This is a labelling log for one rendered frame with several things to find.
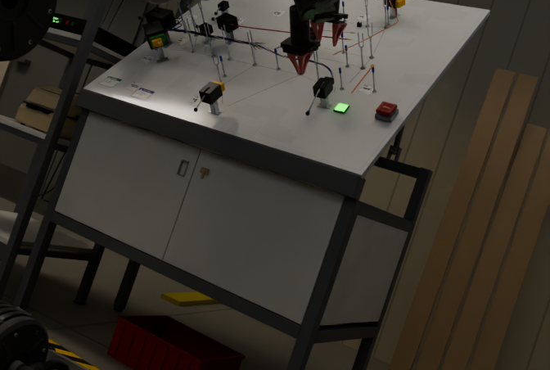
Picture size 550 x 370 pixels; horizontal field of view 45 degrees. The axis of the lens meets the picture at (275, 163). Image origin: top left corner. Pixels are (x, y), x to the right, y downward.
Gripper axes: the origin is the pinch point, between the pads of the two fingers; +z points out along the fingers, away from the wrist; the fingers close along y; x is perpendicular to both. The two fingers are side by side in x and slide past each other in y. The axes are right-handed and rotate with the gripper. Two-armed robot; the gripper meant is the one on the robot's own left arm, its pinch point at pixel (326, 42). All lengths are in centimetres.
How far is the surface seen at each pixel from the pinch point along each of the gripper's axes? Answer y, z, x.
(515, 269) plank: -52, 116, -130
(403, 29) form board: -6, -1, -53
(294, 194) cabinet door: -3.6, 43.9, 20.4
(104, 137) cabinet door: 78, 44, 17
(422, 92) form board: -26.5, 14.3, -20.0
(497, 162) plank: -30, 71, -155
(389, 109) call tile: -21.7, 18.1, -3.7
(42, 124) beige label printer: 111, 45, 17
